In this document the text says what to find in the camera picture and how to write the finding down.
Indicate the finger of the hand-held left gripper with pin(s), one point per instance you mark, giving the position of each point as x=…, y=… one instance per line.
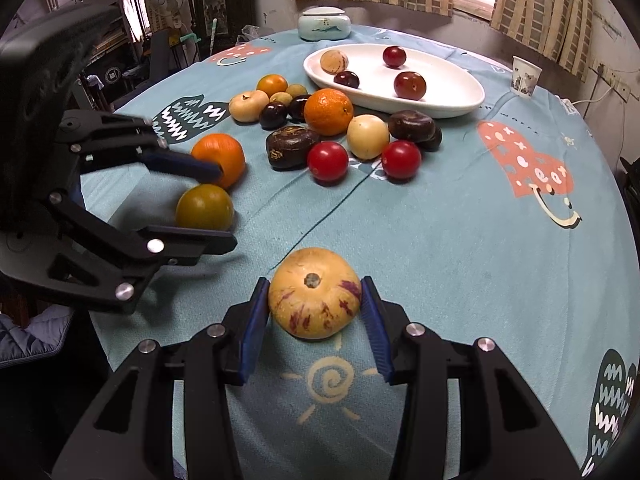
x=200, y=242
x=180, y=164

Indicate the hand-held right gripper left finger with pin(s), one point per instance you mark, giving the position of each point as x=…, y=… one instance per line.
x=256, y=325

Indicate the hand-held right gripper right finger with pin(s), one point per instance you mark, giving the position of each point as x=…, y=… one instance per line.
x=374, y=330

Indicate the small orange mandarin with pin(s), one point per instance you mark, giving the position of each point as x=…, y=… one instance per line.
x=225, y=150

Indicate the large striped pepino melon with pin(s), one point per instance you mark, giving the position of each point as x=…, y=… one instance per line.
x=314, y=305

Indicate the dark brown fruit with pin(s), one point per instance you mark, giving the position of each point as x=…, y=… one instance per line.
x=290, y=146
x=411, y=125

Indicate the bright red plum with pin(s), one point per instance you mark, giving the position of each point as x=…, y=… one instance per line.
x=401, y=160
x=327, y=161

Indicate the round cream fruit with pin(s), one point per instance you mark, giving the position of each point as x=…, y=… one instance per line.
x=368, y=136

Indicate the white oval plate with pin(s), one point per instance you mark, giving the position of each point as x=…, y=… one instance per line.
x=450, y=95

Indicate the blue printed tablecloth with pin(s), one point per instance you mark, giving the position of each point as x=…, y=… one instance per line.
x=450, y=260

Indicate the tan longan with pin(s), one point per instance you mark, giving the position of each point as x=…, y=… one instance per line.
x=296, y=90
x=280, y=97

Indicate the clear plastic bag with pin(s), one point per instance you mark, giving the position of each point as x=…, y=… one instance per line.
x=250, y=34

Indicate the white standing fan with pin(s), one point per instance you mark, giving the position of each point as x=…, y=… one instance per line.
x=162, y=0

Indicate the large orange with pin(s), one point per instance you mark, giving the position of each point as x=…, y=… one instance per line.
x=328, y=111

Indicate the small striped pepino melon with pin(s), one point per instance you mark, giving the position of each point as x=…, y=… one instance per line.
x=333, y=60

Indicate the blue quilted jacket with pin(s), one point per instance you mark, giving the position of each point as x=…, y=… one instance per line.
x=35, y=332

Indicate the pale ceramic lidded jar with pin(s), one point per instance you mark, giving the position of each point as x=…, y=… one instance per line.
x=324, y=22

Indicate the small red plum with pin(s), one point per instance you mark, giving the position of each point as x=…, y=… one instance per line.
x=394, y=56

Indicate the large red plum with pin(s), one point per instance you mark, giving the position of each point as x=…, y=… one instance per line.
x=409, y=84

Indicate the printed paper cup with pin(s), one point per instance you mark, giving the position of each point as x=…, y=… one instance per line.
x=525, y=77

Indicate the white power strip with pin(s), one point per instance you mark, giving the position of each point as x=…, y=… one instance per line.
x=617, y=82

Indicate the narrow checked curtain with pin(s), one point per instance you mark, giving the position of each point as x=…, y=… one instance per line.
x=545, y=10

